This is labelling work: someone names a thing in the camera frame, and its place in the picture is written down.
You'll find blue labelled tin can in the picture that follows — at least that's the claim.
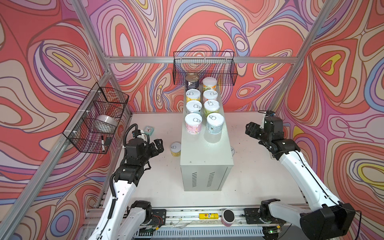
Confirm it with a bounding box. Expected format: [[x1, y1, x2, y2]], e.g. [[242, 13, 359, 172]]
[[185, 73, 200, 91]]

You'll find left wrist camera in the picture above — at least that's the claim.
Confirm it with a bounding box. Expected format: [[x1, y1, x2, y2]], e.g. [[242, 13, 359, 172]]
[[132, 129, 150, 144]]

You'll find pink floral tin can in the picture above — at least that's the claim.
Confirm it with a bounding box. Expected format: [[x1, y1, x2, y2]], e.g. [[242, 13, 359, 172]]
[[185, 113, 203, 135]]

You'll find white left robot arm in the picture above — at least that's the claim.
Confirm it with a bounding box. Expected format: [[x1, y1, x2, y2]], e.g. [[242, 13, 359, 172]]
[[89, 138, 164, 240]]

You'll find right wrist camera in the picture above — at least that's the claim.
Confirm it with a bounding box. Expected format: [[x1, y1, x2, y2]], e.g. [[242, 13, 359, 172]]
[[266, 111, 276, 117]]

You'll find yellow label sticker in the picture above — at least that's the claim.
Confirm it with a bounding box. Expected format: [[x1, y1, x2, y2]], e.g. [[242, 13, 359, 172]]
[[199, 213, 219, 220]]

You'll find grey metal cabinet box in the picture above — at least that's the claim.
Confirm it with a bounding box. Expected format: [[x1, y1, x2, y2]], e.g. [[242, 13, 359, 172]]
[[180, 96, 234, 192]]

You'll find pink labelled tin can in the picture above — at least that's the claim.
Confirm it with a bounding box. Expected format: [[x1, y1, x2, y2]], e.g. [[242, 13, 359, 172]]
[[203, 90, 218, 103]]

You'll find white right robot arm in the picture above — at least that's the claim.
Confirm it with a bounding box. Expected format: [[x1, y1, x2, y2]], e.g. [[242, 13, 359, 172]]
[[245, 112, 356, 240]]

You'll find mint green alarm clock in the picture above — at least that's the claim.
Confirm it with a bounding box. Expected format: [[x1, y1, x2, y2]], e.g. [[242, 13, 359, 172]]
[[144, 126, 155, 136]]

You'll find white labelled tin can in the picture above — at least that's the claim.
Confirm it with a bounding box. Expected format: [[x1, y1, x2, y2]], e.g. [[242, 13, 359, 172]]
[[186, 100, 203, 115]]

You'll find yellow labelled tin can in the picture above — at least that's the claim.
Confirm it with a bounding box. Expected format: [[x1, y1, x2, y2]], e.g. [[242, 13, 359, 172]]
[[186, 89, 201, 102]]

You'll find pale tin can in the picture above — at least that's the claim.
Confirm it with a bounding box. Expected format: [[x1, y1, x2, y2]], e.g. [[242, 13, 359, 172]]
[[170, 142, 182, 157]]

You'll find aluminium frame post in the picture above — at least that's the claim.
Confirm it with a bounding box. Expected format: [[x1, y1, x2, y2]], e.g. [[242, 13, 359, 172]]
[[70, 0, 133, 118], [268, 0, 339, 112]]

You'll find green orange labelled can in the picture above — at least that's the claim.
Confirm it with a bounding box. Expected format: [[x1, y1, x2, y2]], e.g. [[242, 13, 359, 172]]
[[202, 77, 218, 91]]

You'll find black wire basket back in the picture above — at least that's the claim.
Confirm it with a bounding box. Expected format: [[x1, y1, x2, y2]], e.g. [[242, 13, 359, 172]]
[[173, 50, 238, 86]]

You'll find black wire basket left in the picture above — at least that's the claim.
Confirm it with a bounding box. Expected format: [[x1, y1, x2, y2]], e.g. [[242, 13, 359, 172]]
[[63, 83, 129, 154]]

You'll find aluminium frame back bar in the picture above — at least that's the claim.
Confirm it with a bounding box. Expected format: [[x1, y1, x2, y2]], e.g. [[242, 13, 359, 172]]
[[105, 56, 299, 64]]

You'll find aluminium frame post left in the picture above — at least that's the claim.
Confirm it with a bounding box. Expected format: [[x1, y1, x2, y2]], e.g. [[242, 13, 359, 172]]
[[70, 0, 133, 118]]

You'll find aluminium frame post right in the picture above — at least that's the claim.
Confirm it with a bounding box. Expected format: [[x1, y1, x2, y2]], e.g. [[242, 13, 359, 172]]
[[268, 0, 339, 112]]

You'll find small hidden tin can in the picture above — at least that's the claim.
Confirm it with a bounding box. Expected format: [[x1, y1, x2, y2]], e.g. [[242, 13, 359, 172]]
[[206, 113, 225, 135]]

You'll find black wire basket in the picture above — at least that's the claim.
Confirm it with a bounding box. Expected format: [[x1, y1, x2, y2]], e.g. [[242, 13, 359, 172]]
[[173, 50, 238, 86], [63, 83, 129, 154]]

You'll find yellow green tin can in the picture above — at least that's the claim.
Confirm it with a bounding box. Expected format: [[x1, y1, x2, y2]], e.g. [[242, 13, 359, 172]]
[[204, 100, 220, 117]]

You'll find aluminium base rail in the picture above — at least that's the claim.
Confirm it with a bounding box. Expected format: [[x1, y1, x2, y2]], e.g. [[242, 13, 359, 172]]
[[83, 205, 304, 240]]

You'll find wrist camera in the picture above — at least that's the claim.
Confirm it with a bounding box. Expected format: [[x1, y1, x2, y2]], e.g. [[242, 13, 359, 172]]
[[132, 129, 150, 144], [266, 111, 276, 117]]

